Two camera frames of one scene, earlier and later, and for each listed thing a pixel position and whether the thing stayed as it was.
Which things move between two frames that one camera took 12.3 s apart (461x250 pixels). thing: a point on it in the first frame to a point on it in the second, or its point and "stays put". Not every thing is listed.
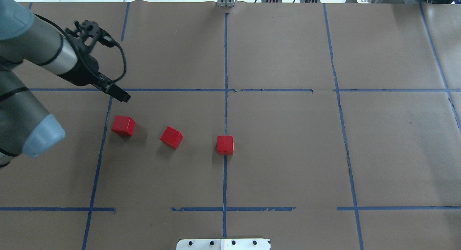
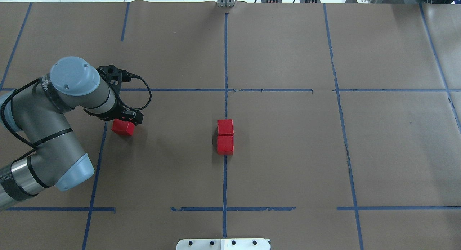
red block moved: x=225 y=144 stays put
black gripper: x=89 y=28 to x=113 y=76
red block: x=124 y=125 stays put
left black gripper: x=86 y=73 to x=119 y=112
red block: x=172 y=137 to x=225 y=127
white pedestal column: x=223 y=244 stays put
